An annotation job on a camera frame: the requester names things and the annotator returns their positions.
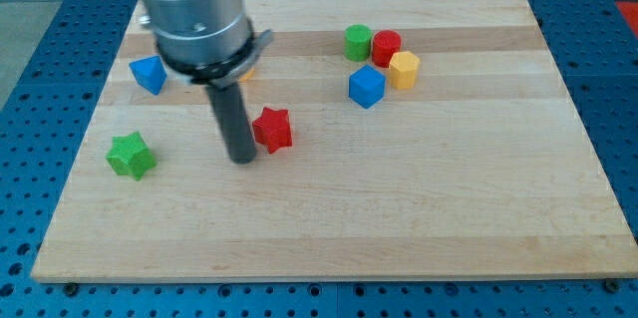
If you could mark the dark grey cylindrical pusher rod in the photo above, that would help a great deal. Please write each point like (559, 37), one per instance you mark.
(228, 107)

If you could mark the blue triangle block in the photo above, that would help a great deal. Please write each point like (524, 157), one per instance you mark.
(149, 73)

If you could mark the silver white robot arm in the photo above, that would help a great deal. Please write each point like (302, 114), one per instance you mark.
(213, 42)

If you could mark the yellow block behind arm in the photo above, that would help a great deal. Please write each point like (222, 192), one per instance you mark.
(248, 75)

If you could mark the wooden board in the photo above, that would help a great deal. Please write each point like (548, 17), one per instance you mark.
(482, 171)

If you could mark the red star block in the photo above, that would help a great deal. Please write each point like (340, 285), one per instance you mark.
(272, 129)

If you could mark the green star block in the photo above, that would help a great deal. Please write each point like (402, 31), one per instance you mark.
(129, 155)

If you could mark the blue cube block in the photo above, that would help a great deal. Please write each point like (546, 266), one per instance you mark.
(366, 86)

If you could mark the green cylinder block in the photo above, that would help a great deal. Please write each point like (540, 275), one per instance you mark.
(357, 42)

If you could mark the red cylinder block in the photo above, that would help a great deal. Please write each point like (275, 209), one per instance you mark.
(384, 45)

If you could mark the yellow hexagon block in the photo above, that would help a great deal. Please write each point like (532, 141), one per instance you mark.
(403, 70)

